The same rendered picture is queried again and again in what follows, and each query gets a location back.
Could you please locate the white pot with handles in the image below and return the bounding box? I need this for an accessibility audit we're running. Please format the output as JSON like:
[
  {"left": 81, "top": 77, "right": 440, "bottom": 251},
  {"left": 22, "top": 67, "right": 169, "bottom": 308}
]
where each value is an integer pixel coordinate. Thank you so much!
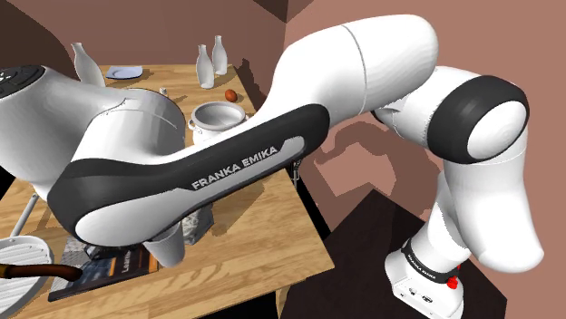
[{"left": 188, "top": 101, "right": 248, "bottom": 146}]

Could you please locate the grey patterned box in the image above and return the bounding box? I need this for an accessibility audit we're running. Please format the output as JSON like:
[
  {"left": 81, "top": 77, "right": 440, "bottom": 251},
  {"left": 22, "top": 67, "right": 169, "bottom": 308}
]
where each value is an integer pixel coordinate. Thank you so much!
[{"left": 181, "top": 207, "right": 216, "bottom": 247}]

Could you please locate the wooden table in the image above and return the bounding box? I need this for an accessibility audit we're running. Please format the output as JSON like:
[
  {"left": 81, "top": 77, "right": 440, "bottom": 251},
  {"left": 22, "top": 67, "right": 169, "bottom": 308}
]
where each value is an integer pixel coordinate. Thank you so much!
[{"left": 0, "top": 63, "right": 336, "bottom": 319}]

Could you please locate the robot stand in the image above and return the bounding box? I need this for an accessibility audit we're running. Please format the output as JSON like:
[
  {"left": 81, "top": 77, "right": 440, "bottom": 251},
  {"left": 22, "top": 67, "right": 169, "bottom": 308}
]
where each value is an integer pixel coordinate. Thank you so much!
[{"left": 282, "top": 188, "right": 508, "bottom": 319}]

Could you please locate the tall white bottle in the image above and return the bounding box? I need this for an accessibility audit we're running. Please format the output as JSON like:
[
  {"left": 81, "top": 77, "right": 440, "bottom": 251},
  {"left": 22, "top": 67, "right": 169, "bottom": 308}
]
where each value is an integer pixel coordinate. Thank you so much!
[
  {"left": 211, "top": 34, "right": 229, "bottom": 76},
  {"left": 195, "top": 43, "right": 217, "bottom": 90},
  {"left": 70, "top": 42, "right": 107, "bottom": 89}
]

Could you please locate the dark book with orange stripe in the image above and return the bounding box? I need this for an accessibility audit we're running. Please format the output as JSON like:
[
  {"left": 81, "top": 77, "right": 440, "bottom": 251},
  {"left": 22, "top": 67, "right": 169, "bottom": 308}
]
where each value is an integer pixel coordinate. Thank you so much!
[{"left": 47, "top": 236, "right": 161, "bottom": 304}]

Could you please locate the white cup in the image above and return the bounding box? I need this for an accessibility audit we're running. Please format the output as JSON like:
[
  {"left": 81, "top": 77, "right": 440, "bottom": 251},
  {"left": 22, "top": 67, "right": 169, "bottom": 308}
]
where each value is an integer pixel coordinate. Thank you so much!
[{"left": 142, "top": 220, "right": 186, "bottom": 269}]

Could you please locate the white stick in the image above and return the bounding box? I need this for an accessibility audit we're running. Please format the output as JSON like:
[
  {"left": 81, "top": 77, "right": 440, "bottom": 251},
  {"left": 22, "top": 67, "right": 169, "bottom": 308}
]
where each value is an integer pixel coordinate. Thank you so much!
[{"left": 9, "top": 192, "right": 41, "bottom": 237}]

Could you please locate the white pan with brown handle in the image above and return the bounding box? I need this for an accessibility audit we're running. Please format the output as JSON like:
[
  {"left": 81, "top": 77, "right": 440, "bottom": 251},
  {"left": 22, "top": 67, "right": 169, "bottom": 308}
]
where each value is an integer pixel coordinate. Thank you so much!
[{"left": 0, "top": 235, "right": 84, "bottom": 319}]

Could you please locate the pale blue square plate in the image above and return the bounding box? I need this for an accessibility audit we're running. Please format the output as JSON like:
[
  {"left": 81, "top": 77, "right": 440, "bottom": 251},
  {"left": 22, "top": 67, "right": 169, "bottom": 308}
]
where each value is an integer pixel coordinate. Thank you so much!
[{"left": 104, "top": 65, "right": 144, "bottom": 82}]

